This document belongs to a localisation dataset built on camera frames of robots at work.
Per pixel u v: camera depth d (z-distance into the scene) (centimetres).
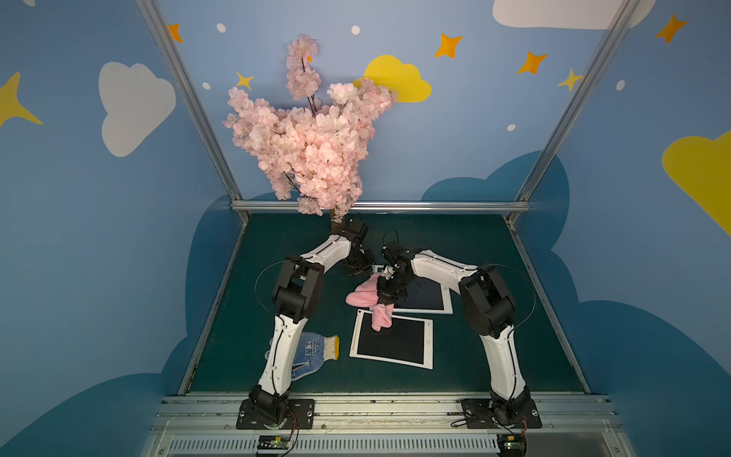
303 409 75
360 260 92
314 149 60
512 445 73
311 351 84
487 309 56
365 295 93
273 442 72
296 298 61
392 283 86
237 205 115
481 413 74
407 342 89
